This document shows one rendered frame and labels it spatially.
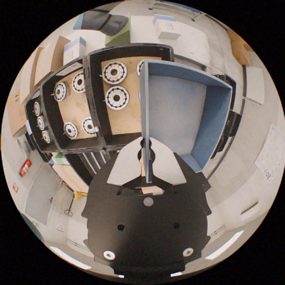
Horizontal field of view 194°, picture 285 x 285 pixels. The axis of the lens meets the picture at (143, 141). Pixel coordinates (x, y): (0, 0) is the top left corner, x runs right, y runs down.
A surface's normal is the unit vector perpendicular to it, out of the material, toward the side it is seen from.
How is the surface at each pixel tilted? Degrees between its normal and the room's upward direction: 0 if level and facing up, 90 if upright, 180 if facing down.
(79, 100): 0
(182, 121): 1
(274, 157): 90
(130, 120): 0
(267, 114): 90
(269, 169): 90
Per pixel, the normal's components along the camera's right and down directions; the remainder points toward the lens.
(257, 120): -0.99, 0.07
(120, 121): 0.10, 0.54
